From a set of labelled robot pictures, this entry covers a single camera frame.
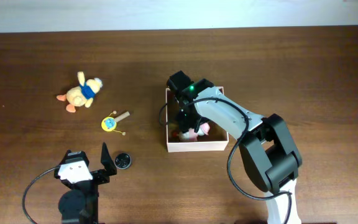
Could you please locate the white cardboard box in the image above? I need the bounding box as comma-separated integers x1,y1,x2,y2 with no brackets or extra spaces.
162,88,229,152

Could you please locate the black round spinner toy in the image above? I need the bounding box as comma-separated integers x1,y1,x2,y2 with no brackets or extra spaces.
114,152,132,169

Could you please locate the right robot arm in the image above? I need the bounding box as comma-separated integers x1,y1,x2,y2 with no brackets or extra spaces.
167,71,303,223

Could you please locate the white pink duck figure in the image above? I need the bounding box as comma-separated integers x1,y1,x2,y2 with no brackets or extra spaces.
168,123,211,142

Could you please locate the yellow plush duck toy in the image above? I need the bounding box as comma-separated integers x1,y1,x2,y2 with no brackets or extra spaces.
56,72,103,113

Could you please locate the yellow pellet drum toy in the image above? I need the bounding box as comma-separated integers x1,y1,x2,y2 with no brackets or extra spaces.
101,111,131,136

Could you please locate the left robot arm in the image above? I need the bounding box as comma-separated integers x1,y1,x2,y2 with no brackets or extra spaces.
54,143,117,224

